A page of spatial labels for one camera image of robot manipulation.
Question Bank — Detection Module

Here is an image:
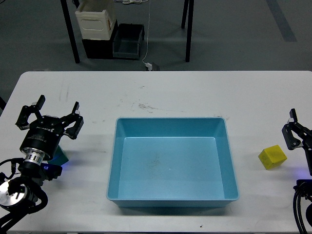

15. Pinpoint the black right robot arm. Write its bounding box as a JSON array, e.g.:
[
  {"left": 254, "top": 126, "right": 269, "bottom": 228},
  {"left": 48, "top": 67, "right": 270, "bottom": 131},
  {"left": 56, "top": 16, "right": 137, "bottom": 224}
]
[{"left": 282, "top": 108, "right": 312, "bottom": 234}]

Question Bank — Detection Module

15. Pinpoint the cream plastic crate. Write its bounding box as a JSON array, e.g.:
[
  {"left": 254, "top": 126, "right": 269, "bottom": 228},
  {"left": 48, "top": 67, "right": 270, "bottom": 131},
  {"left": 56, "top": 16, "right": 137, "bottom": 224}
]
[{"left": 75, "top": 0, "right": 117, "bottom": 40}]

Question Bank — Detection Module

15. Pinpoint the black right table leg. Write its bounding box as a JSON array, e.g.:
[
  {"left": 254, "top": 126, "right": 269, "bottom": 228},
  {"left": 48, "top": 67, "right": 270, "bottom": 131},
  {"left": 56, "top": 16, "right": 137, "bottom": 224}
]
[{"left": 181, "top": 0, "right": 195, "bottom": 62}]

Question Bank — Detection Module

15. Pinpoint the black left table leg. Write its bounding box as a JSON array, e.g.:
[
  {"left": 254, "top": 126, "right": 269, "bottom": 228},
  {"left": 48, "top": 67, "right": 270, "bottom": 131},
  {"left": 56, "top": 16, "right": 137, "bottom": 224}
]
[{"left": 60, "top": 0, "right": 80, "bottom": 64}]

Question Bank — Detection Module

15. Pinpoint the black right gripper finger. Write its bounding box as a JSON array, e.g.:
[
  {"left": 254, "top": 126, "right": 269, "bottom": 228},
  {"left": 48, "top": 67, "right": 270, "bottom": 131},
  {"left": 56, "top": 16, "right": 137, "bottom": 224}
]
[{"left": 282, "top": 108, "right": 312, "bottom": 150}]

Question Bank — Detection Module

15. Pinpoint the green block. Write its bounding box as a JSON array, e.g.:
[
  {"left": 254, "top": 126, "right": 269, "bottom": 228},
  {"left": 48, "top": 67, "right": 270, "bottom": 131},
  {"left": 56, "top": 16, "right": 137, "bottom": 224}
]
[{"left": 48, "top": 146, "right": 69, "bottom": 166}]

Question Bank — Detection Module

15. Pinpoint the black box under crate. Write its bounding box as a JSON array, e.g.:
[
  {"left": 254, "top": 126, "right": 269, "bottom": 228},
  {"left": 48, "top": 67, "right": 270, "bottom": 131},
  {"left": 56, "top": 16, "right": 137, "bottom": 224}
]
[{"left": 81, "top": 23, "right": 118, "bottom": 59}]

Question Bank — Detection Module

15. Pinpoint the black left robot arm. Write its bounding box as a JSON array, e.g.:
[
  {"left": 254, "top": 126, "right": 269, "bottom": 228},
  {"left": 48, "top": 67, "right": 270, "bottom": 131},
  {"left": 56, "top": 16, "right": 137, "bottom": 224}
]
[{"left": 0, "top": 95, "right": 83, "bottom": 234}]

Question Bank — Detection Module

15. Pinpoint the light blue plastic box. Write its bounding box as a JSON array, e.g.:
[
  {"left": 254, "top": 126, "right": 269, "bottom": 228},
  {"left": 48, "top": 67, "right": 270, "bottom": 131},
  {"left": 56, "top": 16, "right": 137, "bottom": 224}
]
[{"left": 107, "top": 117, "right": 239, "bottom": 208}]

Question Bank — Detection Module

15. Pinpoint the dark grey storage bin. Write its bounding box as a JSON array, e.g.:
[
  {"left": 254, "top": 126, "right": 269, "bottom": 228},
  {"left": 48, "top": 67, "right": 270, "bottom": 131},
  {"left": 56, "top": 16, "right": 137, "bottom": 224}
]
[{"left": 113, "top": 23, "right": 145, "bottom": 60}]

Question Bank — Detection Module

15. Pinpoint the black table leg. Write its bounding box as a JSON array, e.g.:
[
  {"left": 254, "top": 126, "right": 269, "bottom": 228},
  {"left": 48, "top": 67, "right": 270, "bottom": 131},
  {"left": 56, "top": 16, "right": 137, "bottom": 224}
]
[
  {"left": 181, "top": 0, "right": 195, "bottom": 62},
  {"left": 60, "top": 0, "right": 80, "bottom": 64}
]

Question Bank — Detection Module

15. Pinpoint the white power adapter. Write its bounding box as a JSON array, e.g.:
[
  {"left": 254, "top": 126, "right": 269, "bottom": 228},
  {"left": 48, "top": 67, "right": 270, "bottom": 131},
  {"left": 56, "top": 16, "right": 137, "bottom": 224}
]
[{"left": 145, "top": 62, "right": 160, "bottom": 71}]

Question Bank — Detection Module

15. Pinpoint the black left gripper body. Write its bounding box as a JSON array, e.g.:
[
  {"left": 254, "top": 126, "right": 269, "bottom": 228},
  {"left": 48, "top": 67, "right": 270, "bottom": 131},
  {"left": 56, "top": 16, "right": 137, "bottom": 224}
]
[{"left": 19, "top": 116, "right": 74, "bottom": 161}]

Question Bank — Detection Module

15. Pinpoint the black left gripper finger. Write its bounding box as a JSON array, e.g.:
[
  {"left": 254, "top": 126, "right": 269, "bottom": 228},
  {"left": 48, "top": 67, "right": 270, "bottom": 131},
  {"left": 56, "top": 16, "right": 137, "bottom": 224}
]
[
  {"left": 60, "top": 101, "right": 83, "bottom": 140},
  {"left": 15, "top": 95, "right": 45, "bottom": 130}
]

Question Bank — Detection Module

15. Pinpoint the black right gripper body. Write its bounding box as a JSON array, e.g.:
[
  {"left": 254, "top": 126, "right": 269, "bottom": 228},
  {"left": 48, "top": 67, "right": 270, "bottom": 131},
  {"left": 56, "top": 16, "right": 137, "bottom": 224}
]
[{"left": 303, "top": 140, "right": 312, "bottom": 175}]

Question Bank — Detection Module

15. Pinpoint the yellow block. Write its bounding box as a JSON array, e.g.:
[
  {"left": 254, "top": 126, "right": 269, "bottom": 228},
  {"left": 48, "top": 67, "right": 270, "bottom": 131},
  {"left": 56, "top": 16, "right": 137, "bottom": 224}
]
[{"left": 258, "top": 145, "right": 287, "bottom": 170}]

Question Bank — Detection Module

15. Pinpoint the white cable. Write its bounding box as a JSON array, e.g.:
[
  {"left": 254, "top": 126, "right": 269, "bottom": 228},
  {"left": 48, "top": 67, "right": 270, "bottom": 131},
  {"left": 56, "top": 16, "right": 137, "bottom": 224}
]
[{"left": 113, "top": 0, "right": 152, "bottom": 64}]

